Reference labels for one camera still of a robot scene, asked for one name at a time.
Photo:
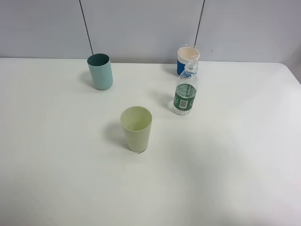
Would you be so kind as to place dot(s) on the clear water bottle green label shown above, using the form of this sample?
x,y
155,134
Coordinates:
x,y
186,88

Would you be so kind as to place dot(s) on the teal plastic cup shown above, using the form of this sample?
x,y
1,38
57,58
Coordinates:
x,y
100,70

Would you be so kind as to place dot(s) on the blue and white paper cup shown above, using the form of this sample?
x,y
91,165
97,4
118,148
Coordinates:
x,y
184,54

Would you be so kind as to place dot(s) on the pale green plastic cup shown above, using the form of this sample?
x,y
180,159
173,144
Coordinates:
x,y
136,123

